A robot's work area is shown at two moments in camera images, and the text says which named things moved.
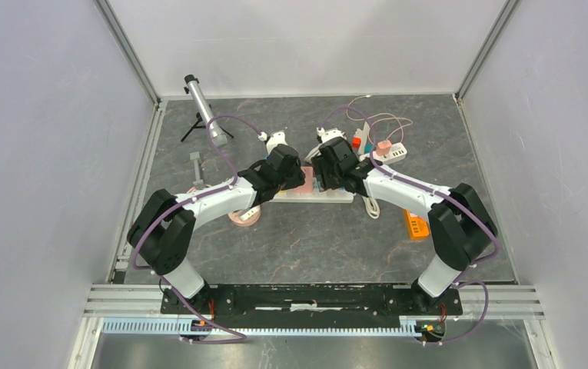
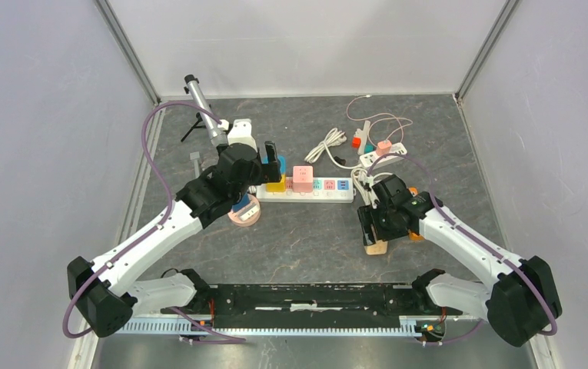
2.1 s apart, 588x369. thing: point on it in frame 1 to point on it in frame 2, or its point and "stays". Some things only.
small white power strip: x=398 y=151 stays
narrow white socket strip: x=363 y=134 stays
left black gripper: x=298 y=179 to x=267 y=172
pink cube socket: x=308 y=186 stays
